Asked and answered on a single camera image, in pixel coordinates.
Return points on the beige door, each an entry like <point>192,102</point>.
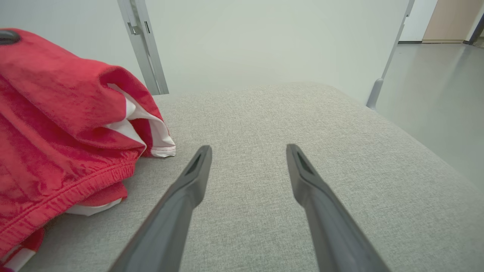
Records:
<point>446,19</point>

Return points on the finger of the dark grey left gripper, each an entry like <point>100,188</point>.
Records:
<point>7,37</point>

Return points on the dark furniture leg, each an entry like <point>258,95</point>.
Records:
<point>477,32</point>

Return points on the red garment with white trim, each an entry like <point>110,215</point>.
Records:
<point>56,113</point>

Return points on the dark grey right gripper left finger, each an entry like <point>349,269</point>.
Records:
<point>170,226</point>

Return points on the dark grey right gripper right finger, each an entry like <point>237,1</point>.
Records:
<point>332,234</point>

